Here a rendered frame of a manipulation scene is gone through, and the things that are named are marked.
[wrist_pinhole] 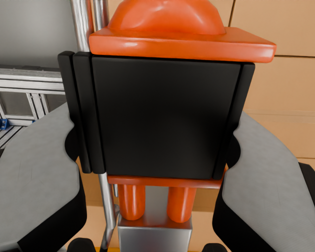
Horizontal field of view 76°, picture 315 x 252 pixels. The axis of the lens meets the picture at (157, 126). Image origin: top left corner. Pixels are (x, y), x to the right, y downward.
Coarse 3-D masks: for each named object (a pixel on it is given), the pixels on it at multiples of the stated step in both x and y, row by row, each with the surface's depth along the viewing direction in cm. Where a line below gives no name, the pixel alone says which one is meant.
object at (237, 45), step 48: (96, 48) 8; (144, 48) 8; (192, 48) 8; (240, 48) 8; (96, 96) 9; (144, 96) 9; (192, 96) 9; (240, 96) 9; (144, 144) 10; (192, 144) 10
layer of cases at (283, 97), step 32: (224, 0) 54; (256, 0) 54; (288, 0) 53; (256, 32) 58; (288, 32) 58; (256, 64) 63; (288, 64) 63; (256, 96) 69; (288, 96) 68; (288, 128) 75
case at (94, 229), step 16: (96, 176) 44; (96, 192) 40; (208, 192) 42; (96, 208) 38; (192, 208) 39; (208, 208) 39; (96, 224) 41; (192, 224) 40; (208, 224) 40; (96, 240) 45; (112, 240) 44; (192, 240) 44; (208, 240) 44
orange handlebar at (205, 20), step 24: (144, 0) 8; (168, 0) 8; (192, 0) 8; (120, 24) 9; (144, 24) 9; (168, 24) 9; (192, 24) 9; (216, 24) 9; (120, 192) 15; (144, 192) 16; (168, 192) 16; (192, 192) 15; (168, 216) 17
